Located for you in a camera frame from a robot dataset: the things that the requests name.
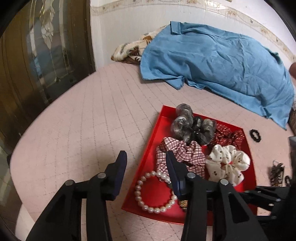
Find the black plastic hair comb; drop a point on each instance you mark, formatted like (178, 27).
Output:
(276, 177)

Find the floral cream brown blanket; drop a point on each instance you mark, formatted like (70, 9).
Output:
(132, 52)

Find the white dotted scrunchie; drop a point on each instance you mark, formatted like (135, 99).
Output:
(227, 163)

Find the striped beige brown pillow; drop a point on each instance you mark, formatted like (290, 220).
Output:
(292, 120)

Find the blue cloth sheet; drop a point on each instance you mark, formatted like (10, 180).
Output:
(231, 65)

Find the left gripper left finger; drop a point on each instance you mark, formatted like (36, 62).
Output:
(61, 219)

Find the dark wooden glass door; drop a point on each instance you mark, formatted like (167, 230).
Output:
(46, 49)

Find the pink white checked scrunchie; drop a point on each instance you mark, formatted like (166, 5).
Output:
(191, 155)

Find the red jewelry tray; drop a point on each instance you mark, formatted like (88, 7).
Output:
(156, 193)

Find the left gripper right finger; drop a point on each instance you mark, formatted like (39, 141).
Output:
(231, 216)

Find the dark red patterned scrunchie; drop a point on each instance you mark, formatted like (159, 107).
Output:
(224, 136)

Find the grey brown satin scrunchie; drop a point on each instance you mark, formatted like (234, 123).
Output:
(187, 127)

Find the pink quilted bed cover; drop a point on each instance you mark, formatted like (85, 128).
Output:
(82, 131)

